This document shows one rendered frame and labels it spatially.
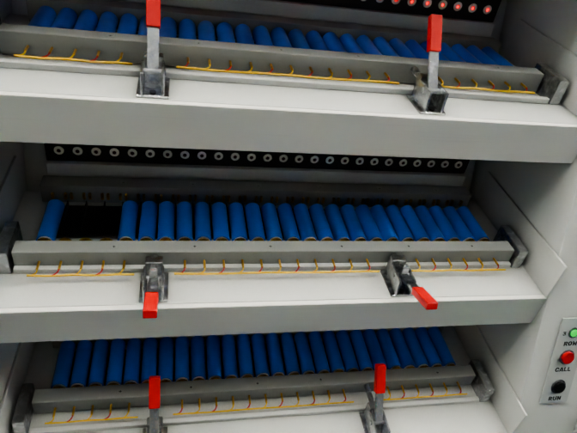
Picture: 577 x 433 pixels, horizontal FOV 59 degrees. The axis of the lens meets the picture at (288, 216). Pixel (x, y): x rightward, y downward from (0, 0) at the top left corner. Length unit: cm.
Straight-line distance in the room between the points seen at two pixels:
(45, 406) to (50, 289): 17
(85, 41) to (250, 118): 17
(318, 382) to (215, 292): 21
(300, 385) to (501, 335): 28
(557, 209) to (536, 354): 18
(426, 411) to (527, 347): 15
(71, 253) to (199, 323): 15
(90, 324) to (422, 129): 38
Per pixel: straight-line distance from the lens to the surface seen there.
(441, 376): 75
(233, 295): 54
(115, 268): 56
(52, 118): 49
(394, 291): 58
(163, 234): 58
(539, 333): 70
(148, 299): 48
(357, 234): 61
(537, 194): 69
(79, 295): 55
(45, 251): 56
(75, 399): 67
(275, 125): 48
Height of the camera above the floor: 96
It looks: 18 degrees down
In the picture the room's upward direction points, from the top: 5 degrees clockwise
